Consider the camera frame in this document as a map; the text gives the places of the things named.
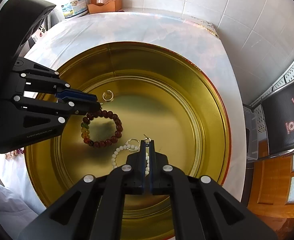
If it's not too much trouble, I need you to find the wooden glass panel door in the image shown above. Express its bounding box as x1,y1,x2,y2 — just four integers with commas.
246,139,294,230

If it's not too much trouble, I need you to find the round gold red tin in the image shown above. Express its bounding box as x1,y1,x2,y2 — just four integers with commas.
25,42,231,206

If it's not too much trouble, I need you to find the gold ring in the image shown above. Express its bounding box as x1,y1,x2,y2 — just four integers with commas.
102,90,115,103

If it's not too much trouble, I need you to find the orange plastic holder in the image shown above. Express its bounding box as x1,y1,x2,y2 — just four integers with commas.
87,0,122,14

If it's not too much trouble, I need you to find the black chair right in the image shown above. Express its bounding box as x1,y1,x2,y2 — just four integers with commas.
244,80,294,163

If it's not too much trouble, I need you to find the dark red bead bracelet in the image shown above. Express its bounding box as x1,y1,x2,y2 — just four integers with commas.
81,109,124,149

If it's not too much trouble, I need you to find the white bead bracelet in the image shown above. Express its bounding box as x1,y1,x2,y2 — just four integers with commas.
111,143,151,177

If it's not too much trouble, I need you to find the pale patterned tablecloth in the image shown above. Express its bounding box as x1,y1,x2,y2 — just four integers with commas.
0,12,246,215

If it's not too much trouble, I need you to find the grey perforated storage rack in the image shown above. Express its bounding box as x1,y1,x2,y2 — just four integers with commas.
243,61,294,163

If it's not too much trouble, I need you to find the white blue lidded tub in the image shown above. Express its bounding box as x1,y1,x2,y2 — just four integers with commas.
60,0,88,20

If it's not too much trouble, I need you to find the silver hoop earring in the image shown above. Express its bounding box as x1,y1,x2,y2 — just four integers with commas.
125,138,140,152

